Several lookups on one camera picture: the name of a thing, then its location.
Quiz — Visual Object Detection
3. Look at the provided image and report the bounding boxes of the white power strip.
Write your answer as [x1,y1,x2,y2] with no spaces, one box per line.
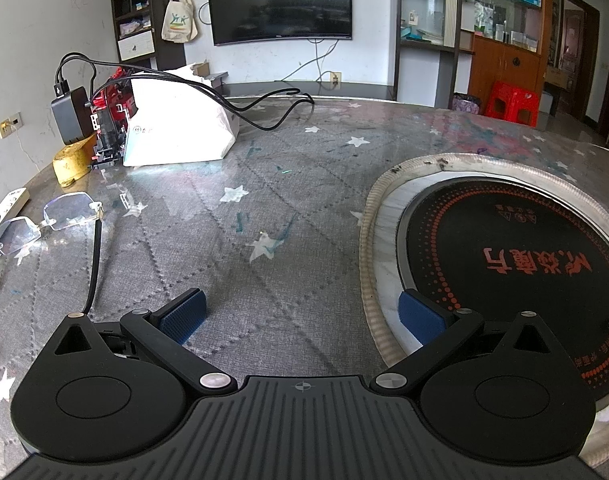
[0,187,30,261]

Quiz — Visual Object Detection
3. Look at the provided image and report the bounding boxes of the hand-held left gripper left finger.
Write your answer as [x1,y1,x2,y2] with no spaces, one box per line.
[49,287,238,397]

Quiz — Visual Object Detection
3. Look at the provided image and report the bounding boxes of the black cable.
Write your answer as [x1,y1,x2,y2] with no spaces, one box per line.
[54,52,316,133]

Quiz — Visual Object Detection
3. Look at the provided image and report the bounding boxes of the rimless eyeglasses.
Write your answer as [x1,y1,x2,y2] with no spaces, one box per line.
[0,195,105,321]

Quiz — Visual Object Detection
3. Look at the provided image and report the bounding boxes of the dark tall cubby shelf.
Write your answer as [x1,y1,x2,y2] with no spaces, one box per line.
[108,0,158,68]

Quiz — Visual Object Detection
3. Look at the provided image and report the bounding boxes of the purple trash bin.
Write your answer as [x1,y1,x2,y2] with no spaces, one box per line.
[452,92,481,116]

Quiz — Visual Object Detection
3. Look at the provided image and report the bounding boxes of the brown wooden display cabinet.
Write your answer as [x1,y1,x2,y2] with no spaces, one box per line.
[457,0,555,111]

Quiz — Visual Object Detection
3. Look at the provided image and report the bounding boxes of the glass display cabinet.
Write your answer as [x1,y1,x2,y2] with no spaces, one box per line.
[395,0,464,102]

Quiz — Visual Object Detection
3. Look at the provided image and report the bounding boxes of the black power adapter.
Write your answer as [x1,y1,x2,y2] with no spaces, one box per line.
[51,86,95,146]

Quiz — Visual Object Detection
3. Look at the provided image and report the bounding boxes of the beige canvas tote bag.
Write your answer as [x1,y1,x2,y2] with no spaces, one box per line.
[162,0,200,43]

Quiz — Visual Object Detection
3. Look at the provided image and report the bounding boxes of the white wall socket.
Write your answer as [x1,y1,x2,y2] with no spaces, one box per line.
[0,112,22,139]

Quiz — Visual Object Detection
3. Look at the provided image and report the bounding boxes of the round black induction cooker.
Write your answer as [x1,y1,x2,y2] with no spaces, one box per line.
[397,177,609,411]

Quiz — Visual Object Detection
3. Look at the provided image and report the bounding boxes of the black flat television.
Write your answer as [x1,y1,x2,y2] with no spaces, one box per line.
[206,0,354,47]

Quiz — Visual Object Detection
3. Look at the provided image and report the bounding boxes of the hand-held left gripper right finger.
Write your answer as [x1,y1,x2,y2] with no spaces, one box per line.
[369,289,565,396]

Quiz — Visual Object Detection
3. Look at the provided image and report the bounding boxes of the red plastic stool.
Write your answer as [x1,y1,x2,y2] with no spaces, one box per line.
[483,81,540,128]

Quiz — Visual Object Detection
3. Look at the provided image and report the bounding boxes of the yellow rounded object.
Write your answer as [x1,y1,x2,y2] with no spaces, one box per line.
[53,140,98,187]

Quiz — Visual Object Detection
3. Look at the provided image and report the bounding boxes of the brown wooden door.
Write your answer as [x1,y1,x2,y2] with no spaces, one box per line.
[559,0,600,128]

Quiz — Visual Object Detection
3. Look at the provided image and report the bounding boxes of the red black mechanical device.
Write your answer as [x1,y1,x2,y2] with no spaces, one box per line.
[87,67,135,169]

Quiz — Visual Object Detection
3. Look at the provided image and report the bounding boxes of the white paper bag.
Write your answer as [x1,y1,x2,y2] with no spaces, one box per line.
[122,63,240,167]

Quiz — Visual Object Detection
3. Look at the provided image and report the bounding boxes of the cardboard boxes on floor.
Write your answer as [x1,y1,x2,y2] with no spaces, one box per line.
[545,66,575,91]

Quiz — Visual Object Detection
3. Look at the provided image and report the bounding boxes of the dark tv console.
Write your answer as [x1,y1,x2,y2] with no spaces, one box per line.
[219,81,398,102]

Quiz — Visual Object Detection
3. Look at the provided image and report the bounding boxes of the grey star-print tablecloth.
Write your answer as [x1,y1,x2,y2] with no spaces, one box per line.
[0,82,609,480]

